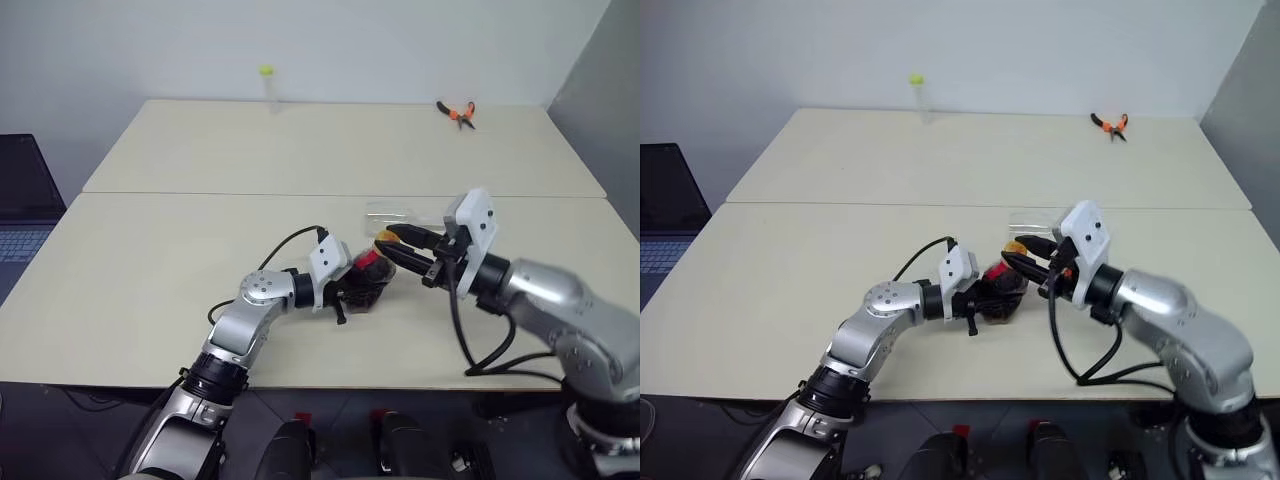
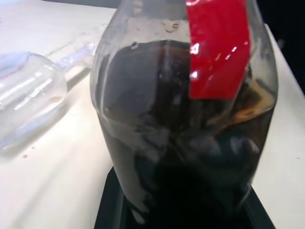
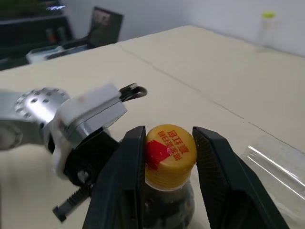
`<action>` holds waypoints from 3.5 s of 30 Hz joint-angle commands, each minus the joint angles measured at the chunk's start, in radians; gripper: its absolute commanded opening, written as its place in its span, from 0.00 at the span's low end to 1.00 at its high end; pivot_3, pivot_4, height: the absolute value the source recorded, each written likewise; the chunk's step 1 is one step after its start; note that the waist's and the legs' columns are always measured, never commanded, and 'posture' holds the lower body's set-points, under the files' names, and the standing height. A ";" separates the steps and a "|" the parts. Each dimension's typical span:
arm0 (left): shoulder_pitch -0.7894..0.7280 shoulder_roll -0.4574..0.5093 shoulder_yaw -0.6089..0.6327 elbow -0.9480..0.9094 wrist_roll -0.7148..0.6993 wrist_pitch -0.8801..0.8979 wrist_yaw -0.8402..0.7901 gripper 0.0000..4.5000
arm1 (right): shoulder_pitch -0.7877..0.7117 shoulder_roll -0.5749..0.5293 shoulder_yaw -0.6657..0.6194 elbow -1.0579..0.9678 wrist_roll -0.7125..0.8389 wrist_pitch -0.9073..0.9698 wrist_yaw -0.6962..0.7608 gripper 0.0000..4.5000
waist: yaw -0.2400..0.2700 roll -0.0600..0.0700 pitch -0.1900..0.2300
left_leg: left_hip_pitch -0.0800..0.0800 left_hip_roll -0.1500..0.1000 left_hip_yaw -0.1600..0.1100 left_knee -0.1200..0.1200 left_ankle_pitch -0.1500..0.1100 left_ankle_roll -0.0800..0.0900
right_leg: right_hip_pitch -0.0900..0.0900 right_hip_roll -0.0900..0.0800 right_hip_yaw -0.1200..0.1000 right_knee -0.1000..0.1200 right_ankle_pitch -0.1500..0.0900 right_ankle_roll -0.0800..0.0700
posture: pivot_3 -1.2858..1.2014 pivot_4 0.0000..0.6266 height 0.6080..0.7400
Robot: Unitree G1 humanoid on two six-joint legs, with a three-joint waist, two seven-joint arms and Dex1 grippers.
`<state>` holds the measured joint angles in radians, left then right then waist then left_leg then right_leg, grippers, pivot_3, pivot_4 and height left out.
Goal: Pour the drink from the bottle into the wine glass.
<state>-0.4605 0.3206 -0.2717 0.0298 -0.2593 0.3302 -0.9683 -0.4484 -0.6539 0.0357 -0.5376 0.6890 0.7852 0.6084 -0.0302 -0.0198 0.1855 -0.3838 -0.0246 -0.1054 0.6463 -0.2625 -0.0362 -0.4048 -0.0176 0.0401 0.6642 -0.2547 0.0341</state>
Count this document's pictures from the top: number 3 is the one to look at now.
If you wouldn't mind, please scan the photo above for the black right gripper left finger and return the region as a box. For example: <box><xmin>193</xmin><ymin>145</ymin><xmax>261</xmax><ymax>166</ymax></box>
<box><xmin>82</xmin><ymin>125</ymin><xmax>147</xmax><ymax>229</ymax></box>

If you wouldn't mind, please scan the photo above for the clear plastic container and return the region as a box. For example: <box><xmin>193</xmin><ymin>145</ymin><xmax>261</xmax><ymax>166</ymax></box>
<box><xmin>239</xmin><ymin>135</ymin><xmax>305</xmax><ymax>208</ymax></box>

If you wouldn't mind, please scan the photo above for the clear bottle with yellow cap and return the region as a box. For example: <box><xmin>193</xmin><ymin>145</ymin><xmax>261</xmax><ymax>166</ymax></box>
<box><xmin>140</xmin><ymin>124</ymin><xmax>199</xmax><ymax>229</ymax></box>

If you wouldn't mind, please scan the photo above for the white box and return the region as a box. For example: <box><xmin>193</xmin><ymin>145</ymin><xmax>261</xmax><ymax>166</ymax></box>
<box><xmin>25</xmin><ymin>45</ymin><xmax>64</xmax><ymax>64</ymax></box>

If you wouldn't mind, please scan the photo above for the black office chair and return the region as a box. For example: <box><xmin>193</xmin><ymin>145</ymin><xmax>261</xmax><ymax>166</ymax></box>
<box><xmin>62</xmin><ymin>6</ymin><xmax>125</xmax><ymax>50</ymax></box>

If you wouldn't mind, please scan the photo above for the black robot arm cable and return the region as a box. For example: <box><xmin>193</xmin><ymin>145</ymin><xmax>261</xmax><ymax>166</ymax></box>
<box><xmin>119</xmin><ymin>83</ymin><xmax>148</xmax><ymax>102</ymax></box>

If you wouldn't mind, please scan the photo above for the clear bottle with green cap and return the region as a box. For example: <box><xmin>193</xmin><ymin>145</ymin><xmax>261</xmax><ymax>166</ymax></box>
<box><xmin>255</xmin><ymin>10</ymin><xmax>280</xmax><ymax>46</ymax></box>

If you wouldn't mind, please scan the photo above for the dark shelf unit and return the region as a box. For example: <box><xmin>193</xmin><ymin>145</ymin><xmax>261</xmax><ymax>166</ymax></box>
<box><xmin>0</xmin><ymin>0</ymin><xmax>75</xmax><ymax>70</ymax></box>

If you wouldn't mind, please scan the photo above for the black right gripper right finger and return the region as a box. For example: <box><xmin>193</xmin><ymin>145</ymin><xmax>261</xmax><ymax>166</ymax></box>
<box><xmin>192</xmin><ymin>126</ymin><xmax>290</xmax><ymax>229</ymax></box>

